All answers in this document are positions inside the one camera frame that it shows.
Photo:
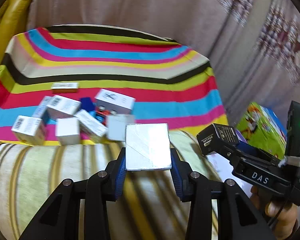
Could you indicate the large white picture box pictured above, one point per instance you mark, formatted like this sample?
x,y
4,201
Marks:
x,y
115,102

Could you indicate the colourful striped cloth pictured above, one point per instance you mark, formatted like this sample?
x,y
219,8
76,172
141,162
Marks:
x,y
127,62

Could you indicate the plain white cardboard box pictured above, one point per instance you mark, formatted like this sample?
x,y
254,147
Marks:
x,y
147,146

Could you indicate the black cardboard box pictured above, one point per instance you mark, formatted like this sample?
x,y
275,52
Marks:
x,y
215,136

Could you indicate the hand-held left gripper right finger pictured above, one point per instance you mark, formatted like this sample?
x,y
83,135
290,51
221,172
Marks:
x,y
177,180

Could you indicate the green cartoon box lid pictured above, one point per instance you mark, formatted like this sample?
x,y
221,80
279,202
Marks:
x,y
262,127

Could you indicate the red bottle silver cap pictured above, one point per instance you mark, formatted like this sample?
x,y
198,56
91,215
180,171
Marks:
x,y
102,110

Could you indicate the flat white orange box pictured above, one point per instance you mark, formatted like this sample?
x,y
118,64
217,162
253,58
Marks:
x,y
65,88

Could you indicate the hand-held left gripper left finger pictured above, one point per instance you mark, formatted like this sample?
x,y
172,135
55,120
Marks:
x,y
120,176

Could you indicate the person's right hand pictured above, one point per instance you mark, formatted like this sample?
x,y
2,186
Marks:
x,y
282,215

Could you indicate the yellow cushion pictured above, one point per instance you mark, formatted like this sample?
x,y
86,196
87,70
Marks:
x,y
7,20

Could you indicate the beige striped sofa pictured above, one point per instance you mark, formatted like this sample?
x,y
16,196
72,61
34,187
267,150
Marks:
x,y
40,170

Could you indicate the white barcode box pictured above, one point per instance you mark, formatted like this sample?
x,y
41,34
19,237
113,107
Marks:
x,y
28,130
63,106

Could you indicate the white purple-edged storage box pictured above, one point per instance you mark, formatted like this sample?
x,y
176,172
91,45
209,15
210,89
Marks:
x,y
240,185

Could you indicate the white printed text box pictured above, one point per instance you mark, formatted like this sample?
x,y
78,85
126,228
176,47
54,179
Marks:
x,y
91,125

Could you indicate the blue bottle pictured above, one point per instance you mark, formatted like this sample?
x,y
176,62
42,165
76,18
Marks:
x,y
99,118

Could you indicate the small white blue box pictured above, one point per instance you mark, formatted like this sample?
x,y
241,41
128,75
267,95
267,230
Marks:
x,y
40,110

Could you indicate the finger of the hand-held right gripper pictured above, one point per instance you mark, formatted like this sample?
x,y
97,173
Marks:
x,y
247,147
227,155

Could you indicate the white cube box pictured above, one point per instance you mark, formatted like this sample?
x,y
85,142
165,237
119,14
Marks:
x,y
117,130
68,131

